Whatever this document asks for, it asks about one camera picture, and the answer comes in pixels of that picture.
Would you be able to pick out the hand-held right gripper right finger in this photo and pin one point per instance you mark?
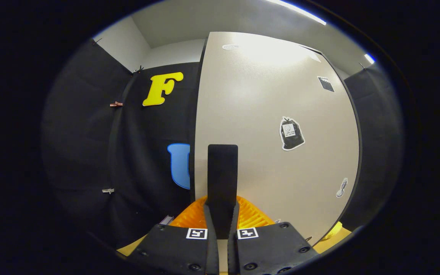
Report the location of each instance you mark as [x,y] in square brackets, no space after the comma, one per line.
[232,248]

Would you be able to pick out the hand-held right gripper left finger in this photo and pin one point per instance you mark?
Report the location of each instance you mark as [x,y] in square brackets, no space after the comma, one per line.
[212,248]

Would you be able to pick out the yellow soft object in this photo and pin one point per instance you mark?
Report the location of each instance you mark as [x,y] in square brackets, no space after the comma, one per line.
[332,231]

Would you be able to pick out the silver clip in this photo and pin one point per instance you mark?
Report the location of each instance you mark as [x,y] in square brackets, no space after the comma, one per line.
[108,190]

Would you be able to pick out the black backdrop cloth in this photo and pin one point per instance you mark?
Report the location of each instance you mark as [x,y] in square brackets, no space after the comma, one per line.
[82,133]

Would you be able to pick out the red clip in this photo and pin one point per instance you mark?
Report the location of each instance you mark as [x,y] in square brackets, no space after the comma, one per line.
[116,104]

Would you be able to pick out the small ceiling light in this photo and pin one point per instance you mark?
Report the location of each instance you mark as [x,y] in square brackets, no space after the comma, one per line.
[369,58]

